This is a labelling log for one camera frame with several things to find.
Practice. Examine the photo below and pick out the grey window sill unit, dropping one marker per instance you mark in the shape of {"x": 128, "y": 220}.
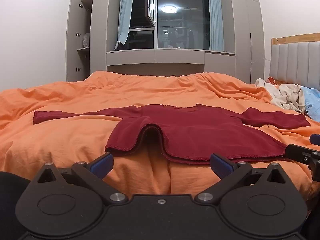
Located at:
{"x": 160, "y": 57}

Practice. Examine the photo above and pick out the grey closed tall wardrobe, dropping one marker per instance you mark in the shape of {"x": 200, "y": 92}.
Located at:
{"x": 246, "y": 35}

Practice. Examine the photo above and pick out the dark cloth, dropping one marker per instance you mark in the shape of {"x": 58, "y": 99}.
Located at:
{"x": 11, "y": 200}

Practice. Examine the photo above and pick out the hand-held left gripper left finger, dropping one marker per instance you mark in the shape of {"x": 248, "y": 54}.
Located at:
{"x": 101, "y": 167}

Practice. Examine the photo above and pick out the light blue curtain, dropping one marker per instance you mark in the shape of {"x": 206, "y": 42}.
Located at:
{"x": 215, "y": 15}
{"x": 123, "y": 15}

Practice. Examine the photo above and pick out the grey wardrobe with open door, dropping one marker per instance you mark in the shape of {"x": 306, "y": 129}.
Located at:
{"x": 75, "y": 42}

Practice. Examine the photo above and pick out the light blue crumpled cloth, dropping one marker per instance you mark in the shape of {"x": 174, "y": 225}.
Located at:
{"x": 312, "y": 102}

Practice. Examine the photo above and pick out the open metal window sash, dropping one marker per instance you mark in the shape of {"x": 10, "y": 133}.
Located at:
{"x": 150, "y": 7}

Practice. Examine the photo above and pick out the clear plastic bag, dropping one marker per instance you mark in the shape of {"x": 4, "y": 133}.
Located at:
{"x": 86, "y": 40}

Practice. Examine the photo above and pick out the grey padded wooden headboard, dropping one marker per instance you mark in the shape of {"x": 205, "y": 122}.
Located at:
{"x": 295, "y": 60}

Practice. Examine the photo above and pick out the dark red long-sleeved shirt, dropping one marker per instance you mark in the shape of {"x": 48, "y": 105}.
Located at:
{"x": 195, "y": 132}

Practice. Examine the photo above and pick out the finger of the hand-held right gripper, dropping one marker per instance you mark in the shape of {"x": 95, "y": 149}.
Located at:
{"x": 301, "y": 155}
{"x": 316, "y": 140}

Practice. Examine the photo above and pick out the orange bed blanket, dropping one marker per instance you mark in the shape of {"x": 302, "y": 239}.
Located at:
{"x": 75, "y": 130}

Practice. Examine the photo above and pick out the beige crumpled clothes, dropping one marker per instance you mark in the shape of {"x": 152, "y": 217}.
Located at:
{"x": 287, "y": 96}

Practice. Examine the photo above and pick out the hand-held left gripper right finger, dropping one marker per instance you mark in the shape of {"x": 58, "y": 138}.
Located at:
{"x": 220, "y": 167}

